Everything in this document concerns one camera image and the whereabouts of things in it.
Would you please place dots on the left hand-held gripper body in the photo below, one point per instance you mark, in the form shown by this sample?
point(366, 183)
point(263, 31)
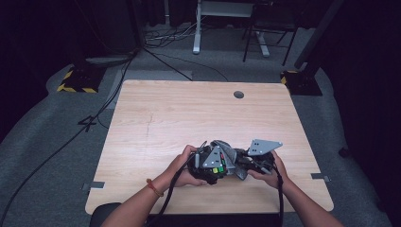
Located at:
point(208, 164)

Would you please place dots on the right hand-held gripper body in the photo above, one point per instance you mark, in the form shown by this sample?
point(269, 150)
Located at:
point(261, 154)

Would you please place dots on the person's right hand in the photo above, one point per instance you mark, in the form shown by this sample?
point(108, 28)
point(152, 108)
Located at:
point(272, 175)

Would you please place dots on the person's left hand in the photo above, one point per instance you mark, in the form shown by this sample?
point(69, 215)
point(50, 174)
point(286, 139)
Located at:
point(183, 170)

